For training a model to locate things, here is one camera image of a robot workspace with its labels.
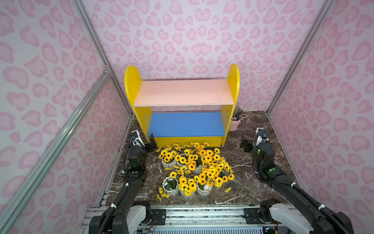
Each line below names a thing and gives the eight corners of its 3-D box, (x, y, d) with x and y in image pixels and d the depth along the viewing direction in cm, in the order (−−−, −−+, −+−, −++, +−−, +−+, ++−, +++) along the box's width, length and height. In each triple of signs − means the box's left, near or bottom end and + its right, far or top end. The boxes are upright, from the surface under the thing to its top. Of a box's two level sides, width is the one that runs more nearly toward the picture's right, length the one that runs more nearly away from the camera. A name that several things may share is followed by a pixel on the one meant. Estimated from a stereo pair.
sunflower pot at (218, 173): (204, 191, 83) (206, 181, 70) (203, 170, 91) (205, 158, 78) (229, 191, 83) (235, 181, 70) (226, 170, 91) (231, 158, 78)
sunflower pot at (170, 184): (164, 196, 82) (160, 189, 72) (166, 179, 88) (163, 171, 78) (178, 196, 82) (176, 189, 72) (179, 179, 88) (177, 171, 78)
